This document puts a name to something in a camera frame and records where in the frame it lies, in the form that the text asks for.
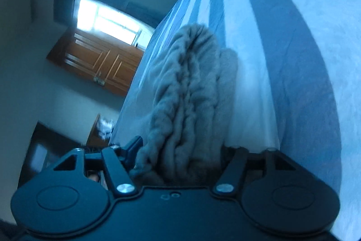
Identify grey-brown fleece pants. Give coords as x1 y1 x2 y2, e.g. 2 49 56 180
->
130 23 238 186

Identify small wooden side table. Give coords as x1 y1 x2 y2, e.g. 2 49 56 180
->
86 114 115 148

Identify dark cabinet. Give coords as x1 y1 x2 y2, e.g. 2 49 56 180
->
18 122 82 188

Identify brown wooden door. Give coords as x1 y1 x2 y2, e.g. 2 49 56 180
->
47 28 144 97

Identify bright doorway window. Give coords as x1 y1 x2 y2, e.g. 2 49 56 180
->
74 0 154 49

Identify striped purple white bedsheet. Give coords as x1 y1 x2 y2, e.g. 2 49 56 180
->
111 0 360 240

